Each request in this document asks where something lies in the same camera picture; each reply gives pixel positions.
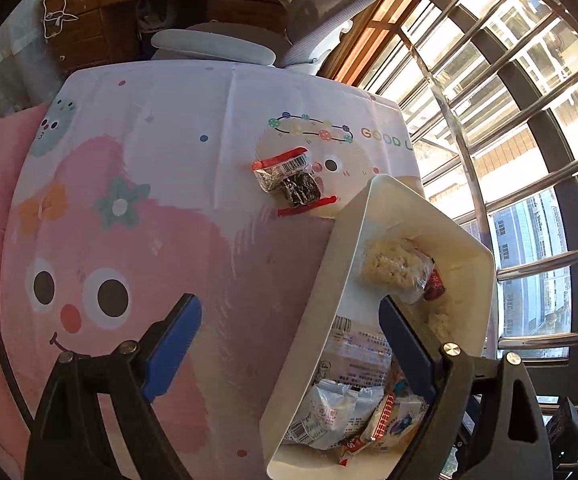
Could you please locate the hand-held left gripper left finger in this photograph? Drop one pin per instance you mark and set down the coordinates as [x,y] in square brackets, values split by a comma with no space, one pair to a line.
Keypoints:
[174,345]

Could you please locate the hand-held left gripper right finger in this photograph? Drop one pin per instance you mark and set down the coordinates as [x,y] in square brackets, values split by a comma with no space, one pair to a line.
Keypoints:
[404,345]

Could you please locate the red clear packet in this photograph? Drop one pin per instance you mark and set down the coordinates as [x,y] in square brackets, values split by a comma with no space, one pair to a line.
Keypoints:
[434,287]

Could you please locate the white blueberry snack packet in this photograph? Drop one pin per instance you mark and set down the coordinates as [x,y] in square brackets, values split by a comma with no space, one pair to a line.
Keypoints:
[404,422]

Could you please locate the clear rice puff bar packet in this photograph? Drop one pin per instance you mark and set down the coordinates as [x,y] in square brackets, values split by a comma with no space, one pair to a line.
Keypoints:
[389,265]

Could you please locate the grey white snack packet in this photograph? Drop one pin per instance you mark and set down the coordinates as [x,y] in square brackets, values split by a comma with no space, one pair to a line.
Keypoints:
[329,410]

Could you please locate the white plastic basket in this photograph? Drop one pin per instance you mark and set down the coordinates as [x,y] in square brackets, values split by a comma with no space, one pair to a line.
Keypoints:
[394,210]

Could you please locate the clear red-trim seaweed packet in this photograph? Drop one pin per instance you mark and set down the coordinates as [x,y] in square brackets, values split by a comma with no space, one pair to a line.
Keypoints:
[294,187]

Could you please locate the white text-printed packet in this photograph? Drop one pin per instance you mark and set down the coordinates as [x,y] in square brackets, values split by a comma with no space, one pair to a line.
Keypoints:
[359,355]

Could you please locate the orange snack packet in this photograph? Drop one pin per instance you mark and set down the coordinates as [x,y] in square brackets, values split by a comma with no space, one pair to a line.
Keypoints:
[351,452]

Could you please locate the metal window grille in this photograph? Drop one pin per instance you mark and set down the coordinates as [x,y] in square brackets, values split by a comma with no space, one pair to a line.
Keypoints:
[544,264]

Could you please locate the pink monster printed tablecloth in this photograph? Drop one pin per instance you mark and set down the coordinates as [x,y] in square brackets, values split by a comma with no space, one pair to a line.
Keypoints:
[169,160]

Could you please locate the white grey office chair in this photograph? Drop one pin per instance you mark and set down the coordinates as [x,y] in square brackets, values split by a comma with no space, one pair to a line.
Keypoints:
[209,45]

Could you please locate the white lace furniture cover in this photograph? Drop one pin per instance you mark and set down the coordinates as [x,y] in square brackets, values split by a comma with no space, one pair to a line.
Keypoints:
[4,75]

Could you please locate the wooden desk with drawers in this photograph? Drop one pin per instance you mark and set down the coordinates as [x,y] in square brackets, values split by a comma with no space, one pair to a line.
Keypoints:
[84,25]

